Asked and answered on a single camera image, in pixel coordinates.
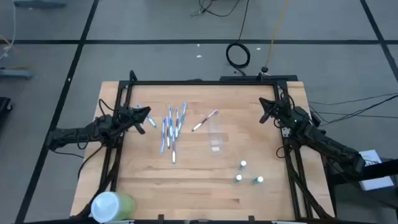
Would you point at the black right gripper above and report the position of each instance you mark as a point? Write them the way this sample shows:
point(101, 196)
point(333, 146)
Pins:
point(281, 112)

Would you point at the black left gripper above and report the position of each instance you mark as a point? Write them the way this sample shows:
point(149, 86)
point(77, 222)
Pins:
point(126, 118)

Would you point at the small white cap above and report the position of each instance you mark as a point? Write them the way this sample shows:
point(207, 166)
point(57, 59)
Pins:
point(258, 180)

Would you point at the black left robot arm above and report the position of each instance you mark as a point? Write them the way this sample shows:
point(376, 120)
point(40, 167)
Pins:
point(77, 133)

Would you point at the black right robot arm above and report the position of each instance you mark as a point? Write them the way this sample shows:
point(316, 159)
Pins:
point(329, 146)

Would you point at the black bar behind table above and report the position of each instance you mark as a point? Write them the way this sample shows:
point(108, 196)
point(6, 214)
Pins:
point(242, 77)

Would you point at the clear plastic organizer cup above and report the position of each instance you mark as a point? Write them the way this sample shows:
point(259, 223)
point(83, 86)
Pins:
point(217, 137)

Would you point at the green disinfecting wipes canister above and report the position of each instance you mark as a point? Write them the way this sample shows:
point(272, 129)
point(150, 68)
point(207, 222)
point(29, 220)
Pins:
point(112, 207)

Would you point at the white booklet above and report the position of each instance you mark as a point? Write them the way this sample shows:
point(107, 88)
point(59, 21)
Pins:
point(377, 183)

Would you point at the grey table foot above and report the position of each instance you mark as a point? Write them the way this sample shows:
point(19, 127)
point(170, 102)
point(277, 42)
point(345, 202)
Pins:
point(15, 73)
point(40, 3)

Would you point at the black side stand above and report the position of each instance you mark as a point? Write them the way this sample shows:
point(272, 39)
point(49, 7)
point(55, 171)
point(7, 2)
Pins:
point(388, 168)

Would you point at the black caster base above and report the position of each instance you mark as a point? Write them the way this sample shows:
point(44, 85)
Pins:
point(4, 107)

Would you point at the black aluminium rig frame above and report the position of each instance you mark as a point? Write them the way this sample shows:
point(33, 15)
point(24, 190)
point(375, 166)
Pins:
point(202, 82)

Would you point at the black frame clip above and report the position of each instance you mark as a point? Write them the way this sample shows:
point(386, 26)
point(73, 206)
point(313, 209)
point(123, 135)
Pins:
point(251, 218)
point(160, 217)

